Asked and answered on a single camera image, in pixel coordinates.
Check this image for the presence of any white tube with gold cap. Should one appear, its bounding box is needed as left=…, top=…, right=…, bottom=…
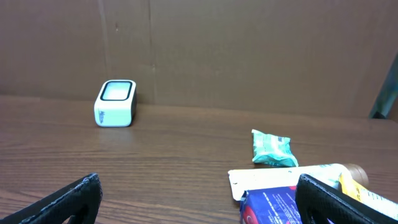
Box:
left=228, top=164, right=369, bottom=201

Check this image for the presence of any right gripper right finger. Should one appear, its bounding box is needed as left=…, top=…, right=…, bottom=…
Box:
left=295, top=174, right=397, bottom=224

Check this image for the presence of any teal wet wipes pack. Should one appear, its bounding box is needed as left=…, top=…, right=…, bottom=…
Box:
left=251, top=129, right=299, bottom=167

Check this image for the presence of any white barcode scanner stand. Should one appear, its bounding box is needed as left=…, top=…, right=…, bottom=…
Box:
left=94, top=80, right=137, bottom=128

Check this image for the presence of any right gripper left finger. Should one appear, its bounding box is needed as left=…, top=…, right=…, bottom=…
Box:
left=1, top=173, right=103, bottom=224

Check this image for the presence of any yellow blue snack packet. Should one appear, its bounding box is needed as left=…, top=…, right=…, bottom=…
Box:
left=339, top=174, right=397, bottom=220

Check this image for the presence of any purple Carefree pad pack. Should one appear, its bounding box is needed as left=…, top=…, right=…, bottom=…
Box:
left=239, top=186, right=302, bottom=224

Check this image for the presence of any dark green post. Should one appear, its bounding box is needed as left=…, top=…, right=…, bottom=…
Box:
left=369, top=55, right=397, bottom=119

